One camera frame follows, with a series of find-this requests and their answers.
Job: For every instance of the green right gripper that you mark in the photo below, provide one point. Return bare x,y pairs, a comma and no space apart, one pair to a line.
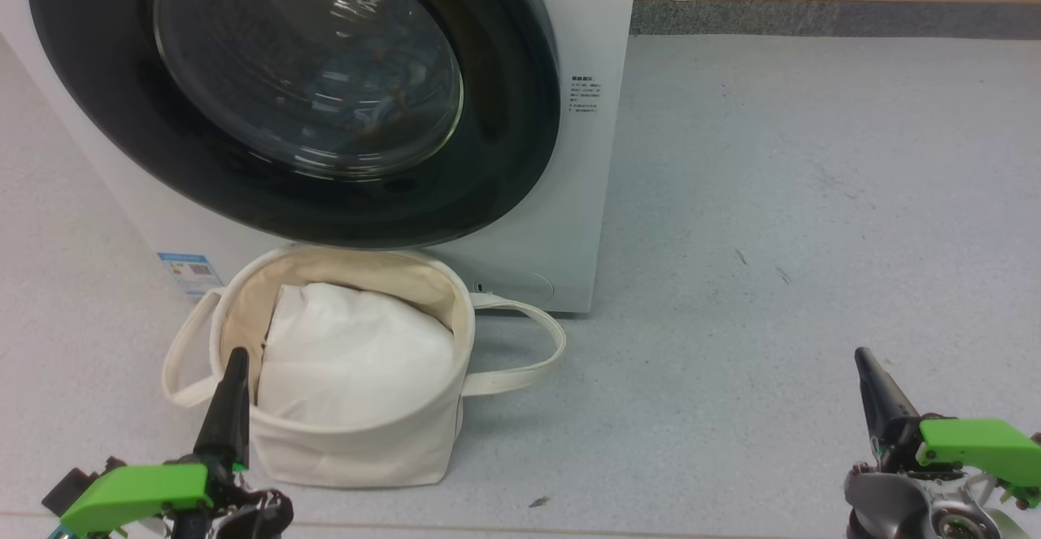
984,448

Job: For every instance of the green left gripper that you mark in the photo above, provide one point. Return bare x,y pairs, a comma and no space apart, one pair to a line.
130,492

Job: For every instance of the washing machine door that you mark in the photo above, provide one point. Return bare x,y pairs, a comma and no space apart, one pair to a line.
98,116

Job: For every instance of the white front-load washing machine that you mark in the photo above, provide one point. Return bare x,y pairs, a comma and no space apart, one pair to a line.
569,222

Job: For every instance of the cream canvas laundry basket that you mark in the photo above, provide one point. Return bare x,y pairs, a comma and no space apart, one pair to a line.
366,458

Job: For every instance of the white cloth in basket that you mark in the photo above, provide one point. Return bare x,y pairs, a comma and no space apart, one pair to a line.
358,360

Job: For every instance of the blue energy label sticker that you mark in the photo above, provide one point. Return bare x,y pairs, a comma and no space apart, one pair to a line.
191,273

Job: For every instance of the round white filter cover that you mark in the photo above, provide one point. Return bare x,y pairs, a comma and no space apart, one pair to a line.
516,287

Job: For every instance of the small printed text sticker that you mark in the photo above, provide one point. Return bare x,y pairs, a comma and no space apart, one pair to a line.
586,93

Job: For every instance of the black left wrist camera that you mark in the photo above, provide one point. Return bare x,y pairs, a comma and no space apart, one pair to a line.
69,489

